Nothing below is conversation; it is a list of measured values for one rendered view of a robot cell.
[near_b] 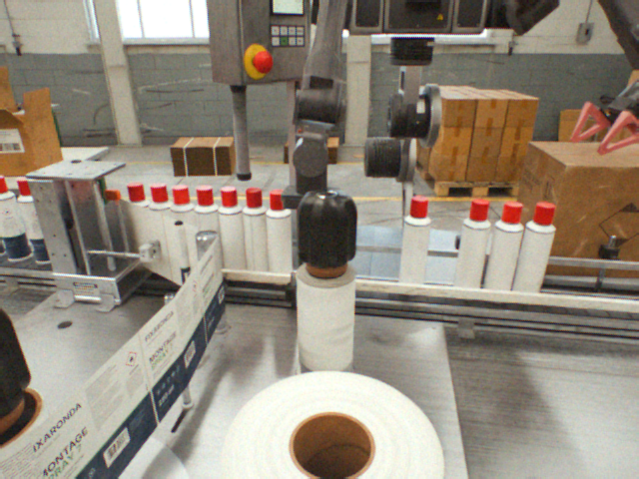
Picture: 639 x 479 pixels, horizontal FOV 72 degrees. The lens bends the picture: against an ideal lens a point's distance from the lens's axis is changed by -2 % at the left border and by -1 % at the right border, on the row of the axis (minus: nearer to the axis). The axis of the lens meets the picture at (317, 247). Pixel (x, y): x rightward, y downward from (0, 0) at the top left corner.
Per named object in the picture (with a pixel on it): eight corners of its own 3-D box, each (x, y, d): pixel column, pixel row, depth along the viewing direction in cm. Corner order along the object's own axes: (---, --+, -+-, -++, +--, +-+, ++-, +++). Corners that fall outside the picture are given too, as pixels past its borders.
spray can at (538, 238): (513, 304, 88) (535, 209, 80) (507, 290, 93) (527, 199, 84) (540, 306, 88) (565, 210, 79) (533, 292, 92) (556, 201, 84)
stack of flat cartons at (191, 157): (173, 177, 480) (168, 148, 466) (183, 164, 528) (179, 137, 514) (232, 176, 484) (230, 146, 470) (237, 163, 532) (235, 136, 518)
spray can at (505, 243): (483, 302, 89) (502, 208, 80) (479, 289, 93) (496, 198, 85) (510, 305, 88) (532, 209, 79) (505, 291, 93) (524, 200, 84)
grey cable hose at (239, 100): (234, 181, 98) (227, 81, 89) (239, 177, 101) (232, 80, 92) (250, 182, 98) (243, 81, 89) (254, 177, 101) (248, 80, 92)
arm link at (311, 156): (346, 97, 76) (298, 88, 75) (351, 104, 65) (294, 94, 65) (334, 165, 81) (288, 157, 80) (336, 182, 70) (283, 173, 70)
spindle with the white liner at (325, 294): (292, 388, 67) (286, 203, 54) (303, 351, 75) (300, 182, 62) (350, 395, 66) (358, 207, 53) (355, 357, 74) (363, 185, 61)
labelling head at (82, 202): (58, 298, 90) (22, 177, 79) (96, 269, 101) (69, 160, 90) (120, 305, 88) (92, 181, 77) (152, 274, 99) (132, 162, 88)
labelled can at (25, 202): (31, 264, 104) (5, 181, 95) (46, 254, 108) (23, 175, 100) (51, 266, 103) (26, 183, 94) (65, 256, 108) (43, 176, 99)
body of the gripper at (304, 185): (336, 208, 78) (337, 167, 75) (280, 205, 79) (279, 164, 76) (340, 197, 84) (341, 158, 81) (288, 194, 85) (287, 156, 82)
